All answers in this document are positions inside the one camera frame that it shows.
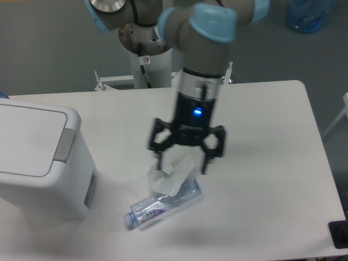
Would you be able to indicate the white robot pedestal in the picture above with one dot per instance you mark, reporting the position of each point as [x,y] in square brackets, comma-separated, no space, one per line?
[148,68]

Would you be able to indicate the crumpled white tissue paper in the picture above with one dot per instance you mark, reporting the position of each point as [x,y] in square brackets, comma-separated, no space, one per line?
[170,176]

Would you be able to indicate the black device at table edge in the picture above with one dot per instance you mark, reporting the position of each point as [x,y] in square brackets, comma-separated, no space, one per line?
[338,231]

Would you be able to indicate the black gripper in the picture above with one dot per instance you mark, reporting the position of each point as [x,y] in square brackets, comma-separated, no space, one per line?
[190,127]

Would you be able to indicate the blue plastic bag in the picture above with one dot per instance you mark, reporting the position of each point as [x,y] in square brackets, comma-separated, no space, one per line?
[307,16]

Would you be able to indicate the white frame at right edge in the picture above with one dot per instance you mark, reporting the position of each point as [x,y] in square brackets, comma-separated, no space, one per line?
[337,123]

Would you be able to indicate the white push-lid trash can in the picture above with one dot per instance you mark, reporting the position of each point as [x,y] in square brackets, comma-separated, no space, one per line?
[46,166]

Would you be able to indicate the crushed clear plastic bottle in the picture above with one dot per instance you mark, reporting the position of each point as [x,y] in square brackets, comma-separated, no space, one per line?
[159,206]

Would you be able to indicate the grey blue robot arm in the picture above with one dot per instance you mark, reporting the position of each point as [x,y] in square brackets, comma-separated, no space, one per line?
[224,15]

